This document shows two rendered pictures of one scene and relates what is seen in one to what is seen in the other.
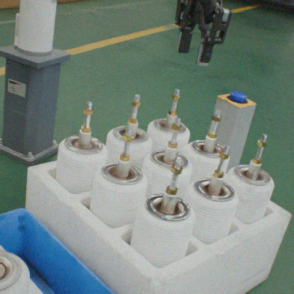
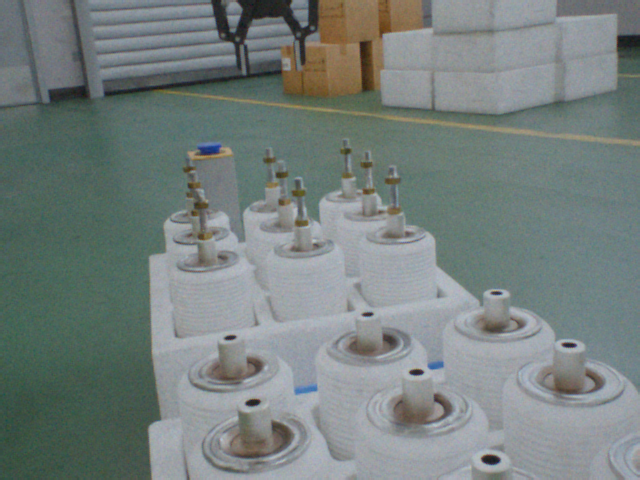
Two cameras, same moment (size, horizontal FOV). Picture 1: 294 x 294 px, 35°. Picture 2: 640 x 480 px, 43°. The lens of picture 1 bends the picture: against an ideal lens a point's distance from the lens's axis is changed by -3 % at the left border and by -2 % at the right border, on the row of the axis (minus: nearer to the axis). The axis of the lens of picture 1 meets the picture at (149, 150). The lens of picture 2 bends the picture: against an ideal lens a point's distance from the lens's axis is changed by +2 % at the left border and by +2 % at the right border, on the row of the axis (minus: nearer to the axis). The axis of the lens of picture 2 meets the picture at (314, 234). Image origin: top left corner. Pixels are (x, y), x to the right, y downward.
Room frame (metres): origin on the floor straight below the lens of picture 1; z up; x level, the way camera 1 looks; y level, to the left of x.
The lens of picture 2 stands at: (0.15, 0.78, 0.54)
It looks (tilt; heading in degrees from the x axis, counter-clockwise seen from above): 16 degrees down; 307
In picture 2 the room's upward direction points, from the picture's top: 5 degrees counter-clockwise
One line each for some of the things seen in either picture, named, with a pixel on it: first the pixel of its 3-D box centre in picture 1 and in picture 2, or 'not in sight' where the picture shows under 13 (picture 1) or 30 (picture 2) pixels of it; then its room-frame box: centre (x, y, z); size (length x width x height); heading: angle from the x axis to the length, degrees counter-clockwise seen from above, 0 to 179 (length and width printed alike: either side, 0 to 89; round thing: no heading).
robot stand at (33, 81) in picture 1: (30, 102); not in sight; (1.19, 0.36, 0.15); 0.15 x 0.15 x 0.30; 68
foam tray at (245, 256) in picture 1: (153, 227); (297, 333); (0.81, -0.04, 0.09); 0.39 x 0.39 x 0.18; 47
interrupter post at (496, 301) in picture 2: not in sight; (496, 310); (0.42, 0.16, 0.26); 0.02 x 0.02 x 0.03
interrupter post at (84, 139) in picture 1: (84, 138); (207, 251); (0.80, 0.13, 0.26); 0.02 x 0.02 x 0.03
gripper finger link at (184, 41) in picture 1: (184, 42); (244, 59); (0.84, -0.02, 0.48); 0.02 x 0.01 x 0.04; 121
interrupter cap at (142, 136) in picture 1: (130, 134); (201, 236); (0.89, 0.05, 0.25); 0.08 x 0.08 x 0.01
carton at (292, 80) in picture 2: not in sight; (310, 67); (3.26, -3.49, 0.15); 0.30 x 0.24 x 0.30; 67
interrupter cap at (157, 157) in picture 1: (168, 159); (286, 225); (0.81, -0.04, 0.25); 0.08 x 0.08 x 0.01
